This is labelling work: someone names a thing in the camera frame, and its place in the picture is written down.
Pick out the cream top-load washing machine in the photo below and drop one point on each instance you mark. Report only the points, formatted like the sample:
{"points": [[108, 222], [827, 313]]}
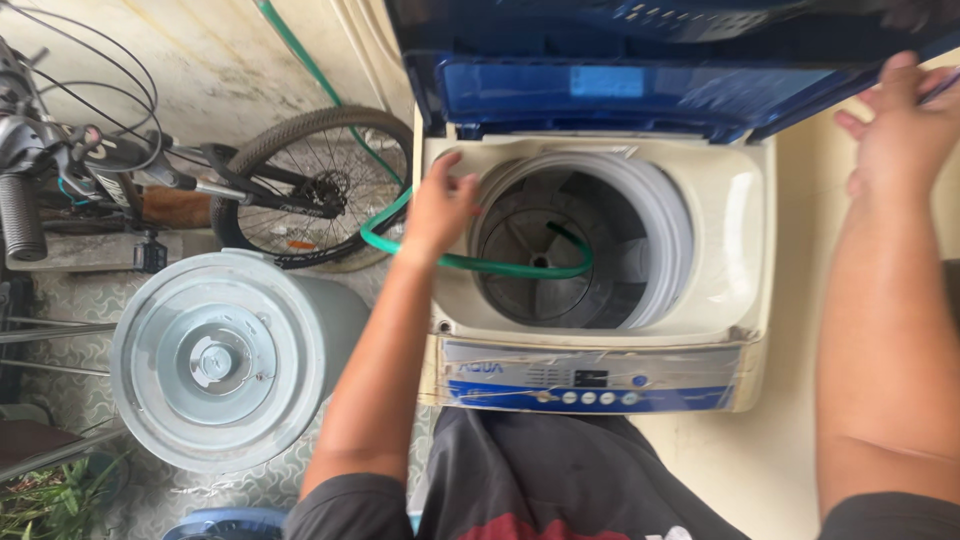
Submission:
{"points": [[600, 300]]}

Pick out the green plant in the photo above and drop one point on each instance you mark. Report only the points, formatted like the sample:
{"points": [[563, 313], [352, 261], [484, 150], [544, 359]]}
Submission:
{"points": [[52, 502]]}

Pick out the person's dark shirt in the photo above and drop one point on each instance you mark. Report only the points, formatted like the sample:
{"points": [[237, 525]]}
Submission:
{"points": [[540, 480]]}

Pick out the blue plastic container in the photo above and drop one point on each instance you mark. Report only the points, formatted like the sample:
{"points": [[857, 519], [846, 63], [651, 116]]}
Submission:
{"points": [[225, 523]]}

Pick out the grey lidded plastic bin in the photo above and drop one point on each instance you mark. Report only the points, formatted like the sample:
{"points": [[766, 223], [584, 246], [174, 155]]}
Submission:
{"points": [[225, 360]]}

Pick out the metal rack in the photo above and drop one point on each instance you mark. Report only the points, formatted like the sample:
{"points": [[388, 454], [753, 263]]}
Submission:
{"points": [[45, 352]]}

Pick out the blue washing machine lid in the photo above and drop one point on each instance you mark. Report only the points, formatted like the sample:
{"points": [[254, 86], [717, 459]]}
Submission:
{"points": [[637, 67]]}

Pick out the black bicycle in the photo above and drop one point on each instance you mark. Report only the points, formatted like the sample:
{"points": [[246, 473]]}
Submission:
{"points": [[150, 180]]}

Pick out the person's left hand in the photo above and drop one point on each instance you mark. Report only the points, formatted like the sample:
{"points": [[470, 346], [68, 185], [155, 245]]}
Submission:
{"points": [[436, 212]]}

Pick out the person's right hand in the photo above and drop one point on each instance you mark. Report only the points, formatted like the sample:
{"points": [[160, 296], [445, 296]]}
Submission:
{"points": [[904, 142]]}

